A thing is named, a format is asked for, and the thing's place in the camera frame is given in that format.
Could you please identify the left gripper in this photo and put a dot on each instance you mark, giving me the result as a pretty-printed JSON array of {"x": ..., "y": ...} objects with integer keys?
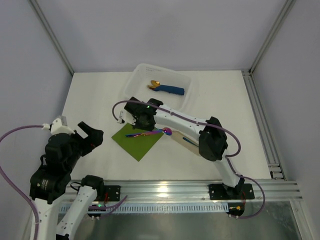
[{"x": 83, "y": 139}]

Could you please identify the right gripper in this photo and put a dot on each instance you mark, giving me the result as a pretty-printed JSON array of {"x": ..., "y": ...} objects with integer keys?
[{"x": 136, "y": 118}]

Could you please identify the green paper napkin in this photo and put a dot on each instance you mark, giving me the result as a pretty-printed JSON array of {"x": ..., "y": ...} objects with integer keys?
[{"x": 136, "y": 147}]

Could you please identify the iridescent blue fork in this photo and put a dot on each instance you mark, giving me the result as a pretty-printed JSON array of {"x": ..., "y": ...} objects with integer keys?
[{"x": 190, "y": 142}]

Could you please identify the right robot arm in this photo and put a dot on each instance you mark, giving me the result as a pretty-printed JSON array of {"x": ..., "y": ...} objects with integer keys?
[{"x": 215, "y": 143}]

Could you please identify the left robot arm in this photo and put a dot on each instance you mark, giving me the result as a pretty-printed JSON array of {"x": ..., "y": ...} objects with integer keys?
[{"x": 48, "y": 184}]

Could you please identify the gold utensils in bundle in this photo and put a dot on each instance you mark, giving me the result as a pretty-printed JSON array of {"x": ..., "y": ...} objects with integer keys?
[{"x": 153, "y": 85}]

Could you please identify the blue rolled napkin bundle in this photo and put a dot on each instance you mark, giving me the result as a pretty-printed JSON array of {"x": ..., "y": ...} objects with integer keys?
[{"x": 170, "y": 89}]

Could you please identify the white plastic basket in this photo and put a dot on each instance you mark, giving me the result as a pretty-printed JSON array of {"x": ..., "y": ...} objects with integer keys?
[{"x": 135, "y": 86}]

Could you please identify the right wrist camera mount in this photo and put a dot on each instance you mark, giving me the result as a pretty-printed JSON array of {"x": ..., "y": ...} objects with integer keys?
[{"x": 124, "y": 117}]

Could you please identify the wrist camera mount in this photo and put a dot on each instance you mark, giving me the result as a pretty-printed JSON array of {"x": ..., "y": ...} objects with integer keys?
[
  {"x": 58, "y": 126},
  {"x": 124, "y": 117}
]

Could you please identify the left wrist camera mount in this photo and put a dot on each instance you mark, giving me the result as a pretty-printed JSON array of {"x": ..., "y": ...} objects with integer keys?
[{"x": 58, "y": 126}]

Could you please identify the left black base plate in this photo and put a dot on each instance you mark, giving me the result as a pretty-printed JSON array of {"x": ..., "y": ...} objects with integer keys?
[{"x": 111, "y": 193}]

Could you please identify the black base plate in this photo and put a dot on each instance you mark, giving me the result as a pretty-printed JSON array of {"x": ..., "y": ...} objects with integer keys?
[
  {"x": 111, "y": 193},
  {"x": 223, "y": 192}
]

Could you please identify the white slotted cable duct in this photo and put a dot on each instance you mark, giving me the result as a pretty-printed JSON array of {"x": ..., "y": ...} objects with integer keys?
[{"x": 172, "y": 208}]

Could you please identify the aluminium front rail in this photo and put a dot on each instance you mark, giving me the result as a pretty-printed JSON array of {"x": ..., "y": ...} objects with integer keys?
[{"x": 196, "y": 191}]

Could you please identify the aluminium rail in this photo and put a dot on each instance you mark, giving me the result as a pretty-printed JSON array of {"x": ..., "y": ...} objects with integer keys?
[
  {"x": 196, "y": 191},
  {"x": 267, "y": 140}
]

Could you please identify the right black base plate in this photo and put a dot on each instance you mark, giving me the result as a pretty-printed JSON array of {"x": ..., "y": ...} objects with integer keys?
[{"x": 223, "y": 192}]

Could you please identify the left frame post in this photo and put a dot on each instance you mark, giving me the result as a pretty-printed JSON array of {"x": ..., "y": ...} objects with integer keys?
[{"x": 52, "y": 36}]

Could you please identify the frame post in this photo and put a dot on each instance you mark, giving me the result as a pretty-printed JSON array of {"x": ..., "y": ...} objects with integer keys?
[
  {"x": 272, "y": 33},
  {"x": 52, "y": 36}
]

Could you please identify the aluminium right side rail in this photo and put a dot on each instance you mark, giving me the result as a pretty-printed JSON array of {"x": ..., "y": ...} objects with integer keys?
[{"x": 267, "y": 140}]

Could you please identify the right frame post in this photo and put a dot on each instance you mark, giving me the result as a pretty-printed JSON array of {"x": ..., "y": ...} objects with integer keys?
[{"x": 272, "y": 33}]

